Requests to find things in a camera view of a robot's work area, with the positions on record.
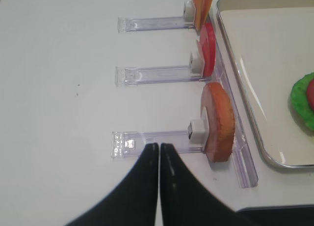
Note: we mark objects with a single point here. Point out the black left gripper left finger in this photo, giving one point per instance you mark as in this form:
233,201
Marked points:
133,202

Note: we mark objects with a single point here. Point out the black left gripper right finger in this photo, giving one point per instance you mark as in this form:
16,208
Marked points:
185,201

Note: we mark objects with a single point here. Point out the bread slice with white face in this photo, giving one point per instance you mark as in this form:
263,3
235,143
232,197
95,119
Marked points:
221,120

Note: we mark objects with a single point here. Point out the green lettuce leaf on tray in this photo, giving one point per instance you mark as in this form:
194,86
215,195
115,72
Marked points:
300,103

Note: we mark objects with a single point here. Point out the upright red tomato slice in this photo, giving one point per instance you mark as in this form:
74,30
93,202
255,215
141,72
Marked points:
208,44

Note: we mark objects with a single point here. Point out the red tomato slice on tray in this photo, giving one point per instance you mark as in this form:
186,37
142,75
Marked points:
310,94

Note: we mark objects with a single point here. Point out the right orange cheese slice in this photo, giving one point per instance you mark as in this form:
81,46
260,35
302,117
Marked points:
206,5

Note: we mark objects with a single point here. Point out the orange cheese slice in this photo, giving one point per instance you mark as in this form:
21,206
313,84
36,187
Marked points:
198,12
206,5

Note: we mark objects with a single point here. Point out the left orange cheese slice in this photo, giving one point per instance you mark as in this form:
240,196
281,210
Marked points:
198,12

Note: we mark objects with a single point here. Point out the long clear left stop strip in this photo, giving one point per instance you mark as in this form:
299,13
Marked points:
241,155

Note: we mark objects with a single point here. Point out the silver metal baking tray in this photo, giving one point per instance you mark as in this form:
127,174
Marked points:
271,46

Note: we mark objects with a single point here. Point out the clear holder rail bread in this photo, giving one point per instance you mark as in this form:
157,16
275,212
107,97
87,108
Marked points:
191,140

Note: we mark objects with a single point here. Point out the clear holder rail tomato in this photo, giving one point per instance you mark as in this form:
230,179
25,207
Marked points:
198,69

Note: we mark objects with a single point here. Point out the clear holder rail cheese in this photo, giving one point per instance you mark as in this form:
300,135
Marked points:
148,24

